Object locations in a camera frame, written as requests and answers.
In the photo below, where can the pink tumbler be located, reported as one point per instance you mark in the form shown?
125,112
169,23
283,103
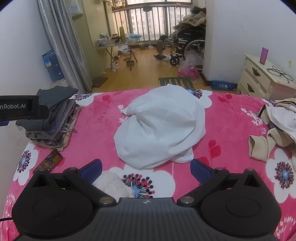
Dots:
263,55

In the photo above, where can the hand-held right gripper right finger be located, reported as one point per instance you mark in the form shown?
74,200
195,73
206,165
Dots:
198,169

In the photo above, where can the stack of folded clothes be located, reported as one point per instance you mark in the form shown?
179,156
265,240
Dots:
57,115

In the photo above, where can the green slatted stool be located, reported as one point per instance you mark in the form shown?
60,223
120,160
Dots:
175,81

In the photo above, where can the cream nightstand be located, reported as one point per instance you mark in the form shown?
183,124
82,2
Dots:
259,81

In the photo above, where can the clothes heap on wheelchair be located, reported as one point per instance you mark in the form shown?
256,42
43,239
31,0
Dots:
192,19

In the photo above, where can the folding table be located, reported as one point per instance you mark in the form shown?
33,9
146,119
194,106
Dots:
115,44

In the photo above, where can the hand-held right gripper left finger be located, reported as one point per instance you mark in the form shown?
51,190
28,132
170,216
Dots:
92,167

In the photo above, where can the pink floral blanket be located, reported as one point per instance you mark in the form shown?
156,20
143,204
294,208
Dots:
92,139

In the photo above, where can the beige garment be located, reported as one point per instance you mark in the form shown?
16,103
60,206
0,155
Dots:
259,146

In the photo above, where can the balcony railing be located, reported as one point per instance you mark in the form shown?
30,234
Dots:
150,14

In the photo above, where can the blue water bottle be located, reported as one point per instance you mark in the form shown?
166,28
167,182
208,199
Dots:
222,85

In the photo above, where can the white towel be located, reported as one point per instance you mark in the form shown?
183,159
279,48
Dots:
111,183

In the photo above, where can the pink plastic bag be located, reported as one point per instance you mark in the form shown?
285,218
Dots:
188,69

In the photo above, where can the grey curtain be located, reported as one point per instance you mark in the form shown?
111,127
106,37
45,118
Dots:
62,41

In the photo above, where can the white shirt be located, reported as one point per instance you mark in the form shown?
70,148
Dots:
159,125

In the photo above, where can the blue water jug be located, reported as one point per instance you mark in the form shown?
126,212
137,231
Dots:
52,67

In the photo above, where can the white and beige clothes pile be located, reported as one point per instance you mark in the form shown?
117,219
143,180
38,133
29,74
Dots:
282,115

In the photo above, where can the black wheelchair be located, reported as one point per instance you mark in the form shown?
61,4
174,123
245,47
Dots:
185,39

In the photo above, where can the brown doormat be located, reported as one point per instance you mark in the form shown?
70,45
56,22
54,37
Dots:
99,81

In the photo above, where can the green thermos bottle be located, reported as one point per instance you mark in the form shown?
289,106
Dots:
122,34

